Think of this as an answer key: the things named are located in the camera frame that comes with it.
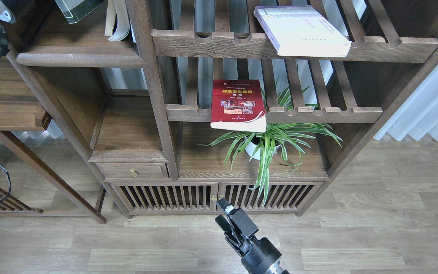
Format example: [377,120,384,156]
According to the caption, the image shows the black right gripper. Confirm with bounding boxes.
[214,198,289,274]

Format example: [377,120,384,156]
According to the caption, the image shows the red paperback book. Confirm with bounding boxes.
[210,80,267,132]

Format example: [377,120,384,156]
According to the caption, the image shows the black yellow-green book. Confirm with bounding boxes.
[55,0,104,24]

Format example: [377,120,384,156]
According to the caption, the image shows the upright cream books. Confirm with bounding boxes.
[105,0,132,41]

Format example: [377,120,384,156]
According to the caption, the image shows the white plant pot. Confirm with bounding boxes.
[245,137,280,160]

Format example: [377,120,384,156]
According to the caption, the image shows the green spider plant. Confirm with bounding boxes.
[201,78,343,205]

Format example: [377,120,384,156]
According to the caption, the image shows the brass drawer knob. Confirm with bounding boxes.
[129,169,138,178]

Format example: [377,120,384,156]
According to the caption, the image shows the large dark wooden bookshelf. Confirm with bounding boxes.
[5,0,438,216]

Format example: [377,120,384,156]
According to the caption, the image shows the white paperback book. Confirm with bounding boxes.
[254,5,351,57]

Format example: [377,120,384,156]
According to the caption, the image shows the white pleated curtain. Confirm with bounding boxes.
[374,66,438,141]

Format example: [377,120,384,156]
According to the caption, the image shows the dark wooden side table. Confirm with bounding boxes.
[0,57,106,223]

